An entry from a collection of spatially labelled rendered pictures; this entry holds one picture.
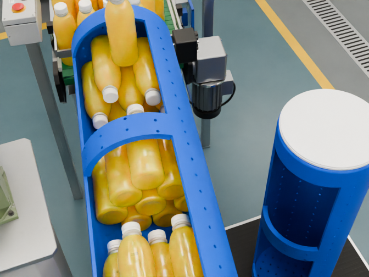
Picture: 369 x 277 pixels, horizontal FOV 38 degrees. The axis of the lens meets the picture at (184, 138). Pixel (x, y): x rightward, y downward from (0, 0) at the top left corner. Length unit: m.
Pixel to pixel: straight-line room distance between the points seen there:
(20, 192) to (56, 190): 1.42
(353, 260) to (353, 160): 0.93
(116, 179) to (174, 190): 0.13
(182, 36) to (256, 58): 1.48
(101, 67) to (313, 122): 0.57
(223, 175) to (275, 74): 0.77
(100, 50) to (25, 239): 0.58
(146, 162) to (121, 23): 0.37
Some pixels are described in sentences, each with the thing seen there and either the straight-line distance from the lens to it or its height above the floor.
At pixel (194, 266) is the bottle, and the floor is 1.15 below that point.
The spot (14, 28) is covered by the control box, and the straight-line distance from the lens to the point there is 1.75.
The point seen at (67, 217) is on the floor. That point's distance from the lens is 2.53.
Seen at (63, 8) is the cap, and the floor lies 1.11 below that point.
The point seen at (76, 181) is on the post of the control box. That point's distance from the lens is 2.46.
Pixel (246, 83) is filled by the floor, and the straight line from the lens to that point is 3.02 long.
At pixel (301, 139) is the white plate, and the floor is 1.04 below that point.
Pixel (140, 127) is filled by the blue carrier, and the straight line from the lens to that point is 1.16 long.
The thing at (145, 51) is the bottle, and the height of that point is 1.15.
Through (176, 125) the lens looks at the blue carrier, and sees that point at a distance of 1.19.
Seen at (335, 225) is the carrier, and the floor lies 0.77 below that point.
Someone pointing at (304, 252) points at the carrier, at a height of 0.61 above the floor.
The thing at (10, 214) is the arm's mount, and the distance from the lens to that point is 1.17.
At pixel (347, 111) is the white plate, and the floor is 1.04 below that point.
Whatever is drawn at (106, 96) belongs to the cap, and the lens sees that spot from 1.39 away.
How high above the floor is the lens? 2.10
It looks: 50 degrees down
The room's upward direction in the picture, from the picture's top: 2 degrees counter-clockwise
